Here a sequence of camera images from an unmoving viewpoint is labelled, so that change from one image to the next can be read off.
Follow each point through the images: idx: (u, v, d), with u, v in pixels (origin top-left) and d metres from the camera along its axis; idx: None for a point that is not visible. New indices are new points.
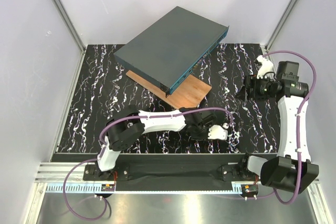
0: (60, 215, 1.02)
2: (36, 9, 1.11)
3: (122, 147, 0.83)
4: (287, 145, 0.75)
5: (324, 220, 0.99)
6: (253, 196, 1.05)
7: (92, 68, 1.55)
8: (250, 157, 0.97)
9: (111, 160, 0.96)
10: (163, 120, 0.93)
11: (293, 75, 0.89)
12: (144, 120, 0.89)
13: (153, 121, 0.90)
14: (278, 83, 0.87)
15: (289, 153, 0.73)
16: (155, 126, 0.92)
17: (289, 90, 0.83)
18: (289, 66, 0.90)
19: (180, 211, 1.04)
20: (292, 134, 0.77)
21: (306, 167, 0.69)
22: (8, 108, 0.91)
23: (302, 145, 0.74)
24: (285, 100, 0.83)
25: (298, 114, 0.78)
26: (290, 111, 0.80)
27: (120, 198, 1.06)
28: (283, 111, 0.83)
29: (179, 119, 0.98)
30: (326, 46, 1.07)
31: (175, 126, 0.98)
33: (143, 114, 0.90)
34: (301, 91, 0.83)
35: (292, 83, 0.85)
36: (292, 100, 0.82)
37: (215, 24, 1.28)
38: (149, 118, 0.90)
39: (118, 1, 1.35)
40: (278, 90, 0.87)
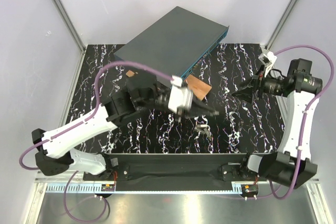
0: (60, 215, 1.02)
2: (36, 9, 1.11)
3: (55, 170, 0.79)
4: (289, 142, 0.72)
5: (324, 220, 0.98)
6: (253, 196, 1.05)
7: (92, 68, 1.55)
8: (250, 157, 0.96)
9: (91, 167, 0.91)
10: (74, 131, 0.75)
11: (305, 72, 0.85)
12: (48, 145, 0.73)
13: (59, 141, 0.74)
14: (289, 77, 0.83)
15: (289, 150, 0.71)
16: (67, 145, 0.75)
17: (300, 85, 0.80)
18: (302, 63, 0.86)
19: (180, 211, 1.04)
20: (296, 131, 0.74)
21: (304, 164, 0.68)
22: (8, 108, 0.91)
23: (304, 144, 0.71)
24: (295, 95, 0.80)
25: (306, 110, 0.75)
26: (298, 107, 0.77)
27: (120, 198, 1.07)
28: (291, 107, 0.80)
29: (102, 116, 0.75)
30: (327, 46, 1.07)
31: (102, 127, 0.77)
33: (45, 138, 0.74)
34: (313, 87, 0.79)
35: (305, 78, 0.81)
36: (302, 97, 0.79)
37: (216, 24, 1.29)
38: (54, 139, 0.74)
39: (118, 1, 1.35)
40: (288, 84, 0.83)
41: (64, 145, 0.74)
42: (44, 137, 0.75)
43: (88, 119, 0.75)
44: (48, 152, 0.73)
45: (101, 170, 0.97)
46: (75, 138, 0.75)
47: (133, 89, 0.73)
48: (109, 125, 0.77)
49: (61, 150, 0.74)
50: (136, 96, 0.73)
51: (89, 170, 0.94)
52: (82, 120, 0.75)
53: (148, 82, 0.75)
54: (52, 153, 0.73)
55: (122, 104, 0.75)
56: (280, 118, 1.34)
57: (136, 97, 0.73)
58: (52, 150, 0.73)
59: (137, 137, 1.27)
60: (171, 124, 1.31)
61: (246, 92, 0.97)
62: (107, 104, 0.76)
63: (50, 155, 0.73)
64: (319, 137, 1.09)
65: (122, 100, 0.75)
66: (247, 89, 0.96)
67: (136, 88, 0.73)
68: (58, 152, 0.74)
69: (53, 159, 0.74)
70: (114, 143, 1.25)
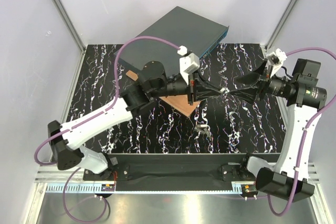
0: (60, 215, 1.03)
2: (36, 9, 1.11)
3: (69, 163, 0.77)
4: (286, 161, 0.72)
5: (324, 220, 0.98)
6: (253, 196, 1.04)
7: (92, 68, 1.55)
8: (250, 158, 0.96)
9: (94, 165, 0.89)
10: (94, 122, 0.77)
11: (311, 77, 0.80)
12: (67, 134, 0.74)
13: (80, 130, 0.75)
14: (291, 87, 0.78)
15: (286, 171, 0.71)
16: (86, 135, 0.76)
17: (302, 97, 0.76)
18: (308, 66, 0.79)
19: (180, 211, 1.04)
20: (294, 150, 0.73)
21: (301, 184, 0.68)
22: (8, 108, 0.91)
23: (302, 163, 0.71)
24: (295, 110, 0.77)
25: (306, 128, 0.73)
26: (298, 123, 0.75)
27: (120, 198, 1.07)
28: (291, 121, 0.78)
29: (121, 106, 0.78)
30: (327, 46, 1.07)
31: (119, 118, 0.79)
33: (64, 129, 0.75)
34: (315, 100, 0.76)
35: (307, 89, 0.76)
36: (303, 111, 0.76)
37: (216, 24, 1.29)
38: (74, 129, 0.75)
39: (118, 1, 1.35)
40: (290, 94, 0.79)
41: (84, 134, 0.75)
42: (63, 128, 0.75)
43: (108, 109, 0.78)
44: (67, 142, 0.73)
45: (103, 169, 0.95)
46: (95, 128, 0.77)
47: (145, 82, 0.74)
48: (127, 115, 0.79)
49: (81, 140, 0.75)
50: (148, 88, 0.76)
51: (91, 169, 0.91)
52: (102, 110, 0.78)
53: (158, 72, 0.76)
54: (72, 142, 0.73)
55: (136, 95, 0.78)
56: (280, 118, 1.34)
57: (148, 89, 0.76)
58: (72, 139, 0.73)
59: (137, 137, 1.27)
60: (171, 124, 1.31)
61: (248, 92, 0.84)
62: (124, 95, 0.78)
63: (70, 146, 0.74)
64: (319, 136, 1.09)
65: (135, 92, 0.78)
66: (250, 89, 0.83)
67: (147, 81, 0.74)
68: (78, 142, 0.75)
69: (72, 150, 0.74)
70: (114, 143, 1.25)
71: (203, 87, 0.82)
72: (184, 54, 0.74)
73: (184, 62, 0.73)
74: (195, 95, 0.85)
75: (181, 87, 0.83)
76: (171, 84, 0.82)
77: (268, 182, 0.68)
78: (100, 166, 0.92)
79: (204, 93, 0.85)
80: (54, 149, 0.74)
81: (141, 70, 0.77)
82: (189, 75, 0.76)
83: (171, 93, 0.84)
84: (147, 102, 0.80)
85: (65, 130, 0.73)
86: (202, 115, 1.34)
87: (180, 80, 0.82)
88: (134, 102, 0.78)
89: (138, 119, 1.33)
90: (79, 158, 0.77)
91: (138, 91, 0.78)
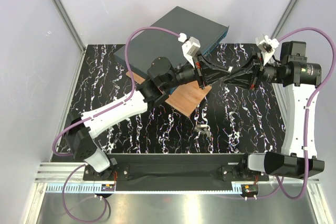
0: (59, 215, 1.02)
2: (35, 8, 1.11)
3: (85, 153, 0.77)
4: (293, 142, 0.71)
5: (324, 220, 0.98)
6: (253, 196, 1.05)
7: (92, 68, 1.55)
8: (250, 155, 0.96)
9: (97, 162, 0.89)
10: (113, 112, 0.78)
11: (300, 55, 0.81)
12: (89, 122, 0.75)
13: (101, 119, 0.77)
14: (286, 67, 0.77)
15: (295, 152, 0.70)
16: (106, 124, 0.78)
17: (298, 76, 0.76)
18: (295, 45, 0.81)
19: (180, 211, 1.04)
20: (299, 130, 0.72)
21: (312, 163, 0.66)
22: (8, 108, 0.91)
23: (310, 141, 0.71)
24: (294, 91, 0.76)
25: (308, 106, 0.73)
26: (299, 103, 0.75)
27: (120, 198, 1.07)
28: (290, 102, 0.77)
29: (138, 98, 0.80)
30: (327, 46, 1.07)
31: (137, 109, 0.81)
33: (85, 116, 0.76)
34: (312, 76, 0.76)
35: (303, 67, 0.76)
36: (302, 90, 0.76)
37: (216, 24, 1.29)
38: (95, 118, 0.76)
39: (118, 1, 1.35)
40: (286, 74, 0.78)
41: (105, 123, 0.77)
42: (84, 116, 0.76)
43: (127, 99, 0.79)
44: (90, 129, 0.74)
45: (105, 167, 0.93)
46: (114, 117, 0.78)
47: (155, 78, 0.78)
48: (142, 108, 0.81)
49: (100, 129, 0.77)
50: (159, 84, 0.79)
51: (93, 167, 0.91)
52: (121, 100, 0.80)
53: (166, 67, 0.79)
54: (93, 130, 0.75)
55: (151, 89, 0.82)
56: (280, 118, 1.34)
57: (159, 84, 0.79)
58: (94, 127, 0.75)
59: (137, 137, 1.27)
60: (171, 124, 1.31)
61: (242, 78, 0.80)
62: (140, 88, 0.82)
63: (91, 132, 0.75)
64: (319, 136, 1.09)
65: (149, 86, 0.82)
66: (244, 75, 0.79)
67: (157, 77, 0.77)
68: (98, 130, 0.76)
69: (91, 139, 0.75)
70: (114, 143, 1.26)
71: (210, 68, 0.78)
72: (185, 40, 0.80)
73: (185, 46, 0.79)
74: (205, 78, 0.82)
75: (190, 74, 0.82)
76: (180, 74, 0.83)
77: (280, 167, 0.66)
78: (102, 164, 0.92)
79: (213, 75, 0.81)
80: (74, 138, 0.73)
81: (149, 68, 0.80)
82: (193, 59, 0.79)
83: (182, 82, 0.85)
84: (160, 94, 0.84)
85: (87, 118, 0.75)
86: (202, 115, 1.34)
87: (187, 67, 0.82)
88: (149, 94, 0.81)
89: (138, 119, 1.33)
90: (95, 148, 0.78)
91: (153, 85, 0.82)
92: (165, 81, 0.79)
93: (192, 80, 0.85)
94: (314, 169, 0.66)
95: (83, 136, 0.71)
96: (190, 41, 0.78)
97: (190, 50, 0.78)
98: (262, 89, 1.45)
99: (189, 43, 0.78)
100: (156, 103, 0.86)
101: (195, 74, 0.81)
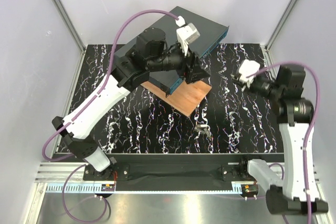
0: (60, 215, 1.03)
2: (35, 8, 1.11)
3: (85, 151, 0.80)
4: (294, 185, 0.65)
5: (324, 220, 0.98)
6: (253, 196, 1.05)
7: (92, 68, 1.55)
8: (250, 162, 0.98)
9: (98, 161, 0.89)
10: (92, 108, 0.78)
11: (297, 88, 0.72)
12: (71, 127, 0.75)
13: (81, 120, 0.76)
14: (279, 106, 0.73)
15: (298, 196, 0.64)
16: (90, 121, 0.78)
17: (293, 116, 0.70)
18: (293, 76, 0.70)
19: (180, 211, 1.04)
20: (298, 171, 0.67)
21: (315, 205, 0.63)
22: (8, 108, 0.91)
23: (311, 182, 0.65)
24: (289, 130, 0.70)
25: (305, 148, 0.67)
26: (296, 144, 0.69)
27: (120, 198, 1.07)
28: (287, 142, 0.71)
29: (112, 85, 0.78)
30: (327, 46, 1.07)
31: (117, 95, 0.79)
33: (66, 122, 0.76)
34: (305, 115, 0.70)
35: (295, 106, 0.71)
36: (297, 130, 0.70)
37: (216, 24, 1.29)
38: (75, 121, 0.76)
39: (118, 1, 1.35)
40: (280, 114, 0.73)
41: (86, 123, 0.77)
42: (65, 122, 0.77)
43: (99, 92, 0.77)
44: (74, 133, 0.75)
45: (105, 166, 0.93)
46: (96, 114, 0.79)
47: (146, 44, 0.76)
48: (123, 92, 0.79)
49: (86, 128, 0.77)
50: (147, 54, 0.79)
51: (93, 166, 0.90)
52: (95, 94, 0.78)
53: (159, 36, 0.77)
54: (79, 133, 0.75)
55: (125, 66, 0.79)
56: None
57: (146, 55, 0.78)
58: (77, 130, 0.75)
59: (137, 137, 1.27)
60: (171, 124, 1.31)
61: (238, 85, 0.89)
62: (113, 70, 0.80)
63: (77, 136, 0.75)
64: (319, 136, 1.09)
65: (124, 64, 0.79)
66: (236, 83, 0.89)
67: (147, 43, 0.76)
68: (85, 130, 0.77)
69: (81, 139, 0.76)
70: (114, 143, 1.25)
71: (199, 66, 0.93)
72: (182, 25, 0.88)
73: (186, 30, 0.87)
74: (190, 76, 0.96)
75: (176, 61, 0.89)
76: (167, 57, 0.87)
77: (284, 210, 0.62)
78: (102, 163, 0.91)
79: (197, 74, 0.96)
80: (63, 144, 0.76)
81: (141, 34, 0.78)
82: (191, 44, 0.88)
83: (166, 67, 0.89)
84: (137, 73, 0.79)
85: (67, 124, 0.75)
86: (202, 115, 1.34)
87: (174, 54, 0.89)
88: (123, 73, 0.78)
89: (138, 119, 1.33)
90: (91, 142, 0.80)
91: (127, 64, 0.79)
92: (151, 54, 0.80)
93: (175, 66, 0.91)
94: (318, 211, 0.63)
95: (70, 140, 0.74)
96: (192, 28, 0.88)
97: (189, 36, 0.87)
98: None
99: (191, 30, 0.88)
100: (135, 83, 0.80)
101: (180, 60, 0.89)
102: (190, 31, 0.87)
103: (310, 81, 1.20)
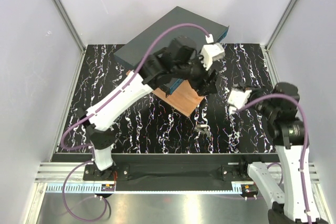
0: (60, 215, 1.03)
2: (35, 9, 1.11)
3: (105, 143, 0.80)
4: (295, 207, 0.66)
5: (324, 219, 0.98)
6: (253, 196, 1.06)
7: (92, 68, 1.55)
8: (250, 165, 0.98)
9: (104, 159, 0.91)
10: (115, 102, 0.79)
11: (292, 110, 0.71)
12: (94, 118, 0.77)
13: (104, 112, 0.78)
14: (274, 130, 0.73)
15: (300, 217, 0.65)
16: (112, 115, 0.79)
17: (288, 138, 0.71)
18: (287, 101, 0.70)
19: (180, 211, 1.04)
20: (298, 192, 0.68)
21: None
22: (8, 108, 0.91)
23: (310, 202, 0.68)
24: (286, 153, 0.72)
25: (303, 169, 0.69)
26: (293, 166, 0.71)
27: (120, 198, 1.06)
28: (284, 164, 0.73)
29: (137, 81, 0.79)
30: (326, 46, 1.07)
31: (140, 91, 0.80)
33: (89, 113, 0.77)
34: (300, 136, 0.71)
35: (290, 128, 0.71)
36: (294, 151, 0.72)
37: (216, 24, 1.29)
38: (98, 113, 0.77)
39: (118, 1, 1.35)
40: (275, 136, 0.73)
41: (109, 116, 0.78)
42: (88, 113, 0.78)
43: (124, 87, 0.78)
44: (96, 125, 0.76)
45: (108, 165, 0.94)
46: (118, 108, 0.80)
47: (180, 48, 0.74)
48: (146, 89, 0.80)
49: (107, 120, 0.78)
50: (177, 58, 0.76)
51: (96, 163, 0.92)
52: (119, 88, 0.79)
53: (192, 43, 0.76)
54: (100, 126, 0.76)
55: (151, 66, 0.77)
56: None
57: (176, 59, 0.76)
58: (99, 122, 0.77)
59: (137, 137, 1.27)
60: (171, 124, 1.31)
61: None
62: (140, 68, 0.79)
63: (98, 128, 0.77)
64: (319, 137, 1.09)
65: (151, 63, 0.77)
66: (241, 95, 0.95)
67: (182, 48, 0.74)
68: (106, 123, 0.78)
69: (102, 131, 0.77)
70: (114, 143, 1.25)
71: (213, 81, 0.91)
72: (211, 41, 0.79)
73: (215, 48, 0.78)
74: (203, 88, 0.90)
75: (197, 71, 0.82)
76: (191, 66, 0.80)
77: None
78: (106, 163, 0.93)
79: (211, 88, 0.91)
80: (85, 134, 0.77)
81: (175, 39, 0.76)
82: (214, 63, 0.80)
83: (187, 75, 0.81)
84: (163, 73, 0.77)
85: (90, 115, 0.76)
86: (202, 115, 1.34)
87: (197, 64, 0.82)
88: (150, 72, 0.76)
89: (138, 119, 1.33)
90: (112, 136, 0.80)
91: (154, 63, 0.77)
92: (180, 60, 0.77)
93: (196, 77, 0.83)
94: None
95: (92, 131, 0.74)
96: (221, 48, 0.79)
97: (216, 55, 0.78)
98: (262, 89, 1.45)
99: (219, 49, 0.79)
100: (159, 82, 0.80)
101: (201, 75, 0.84)
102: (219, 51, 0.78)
103: (309, 81, 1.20)
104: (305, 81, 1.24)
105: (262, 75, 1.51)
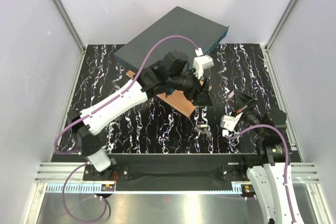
0: (60, 215, 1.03)
2: (36, 9, 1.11)
3: (92, 149, 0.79)
4: (283, 219, 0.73)
5: (324, 220, 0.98)
6: (253, 196, 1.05)
7: (92, 68, 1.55)
8: (249, 169, 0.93)
9: (98, 161, 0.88)
10: (112, 106, 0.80)
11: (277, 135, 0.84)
12: (88, 119, 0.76)
13: (99, 115, 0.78)
14: (260, 149, 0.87)
15: None
16: (105, 119, 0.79)
17: (272, 156, 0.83)
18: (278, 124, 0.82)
19: (180, 211, 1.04)
20: (285, 205, 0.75)
21: None
22: (9, 109, 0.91)
23: (296, 214, 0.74)
24: (271, 169, 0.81)
25: (286, 183, 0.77)
26: (278, 180, 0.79)
27: (120, 198, 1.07)
28: (271, 180, 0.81)
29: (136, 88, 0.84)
30: (326, 46, 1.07)
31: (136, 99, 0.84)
33: (84, 114, 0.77)
34: (282, 155, 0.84)
35: (273, 148, 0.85)
36: (278, 168, 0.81)
37: (216, 24, 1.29)
38: (93, 115, 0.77)
39: (118, 1, 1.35)
40: (261, 155, 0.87)
41: (104, 118, 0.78)
42: (83, 114, 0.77)
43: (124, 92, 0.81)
44: (89, 127, 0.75)
45: (106, 166, 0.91)
46: (111, 113, 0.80)
47: (173, 63, 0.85)
48: (142, 97, 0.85)
49: (100, 125, 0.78)
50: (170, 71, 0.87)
51: (93, 164, 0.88)
52: (118, 94, 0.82)
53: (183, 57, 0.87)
54: (93, 128, 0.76)
55: (149, 77, 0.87)
56: None
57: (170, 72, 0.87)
58: (93, 124, 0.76)
59: (137, 137, 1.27)
60: (171, 124, 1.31)
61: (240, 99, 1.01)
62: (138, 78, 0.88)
63: (92, 130, 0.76)
64: (320, 137, 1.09)
65: (148, 75, 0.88)
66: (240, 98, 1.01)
67: (175, 62, 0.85)
68: (98, 127, 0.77)
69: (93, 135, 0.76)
70: (114, 143, 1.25)
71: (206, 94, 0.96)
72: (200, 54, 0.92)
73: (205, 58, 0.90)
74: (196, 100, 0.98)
75: (189, 84, 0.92)
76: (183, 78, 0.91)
77: None
78: (103, 163, 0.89)
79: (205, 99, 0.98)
80: (77, 136, 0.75)
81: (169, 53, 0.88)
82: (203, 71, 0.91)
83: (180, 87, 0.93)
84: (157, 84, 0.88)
85: (86, 115, 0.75)
86: (202, 115, 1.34)
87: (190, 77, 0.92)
88: (148, 83, 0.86)
89: (138, 119, 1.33)
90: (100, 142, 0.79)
91: (150, 75, 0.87)
92: (174, 71, 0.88)
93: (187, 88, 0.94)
94: None
95: (85, 133, 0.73)
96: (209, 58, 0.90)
97: (205, 64, 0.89)
98: (262, 89, 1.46)
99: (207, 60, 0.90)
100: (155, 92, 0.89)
101: (194, 85, 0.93)
102: (207, 61, 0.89)
103: (309, 81, 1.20)
104: (305, 81, 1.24)
105: (262, 75, 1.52)
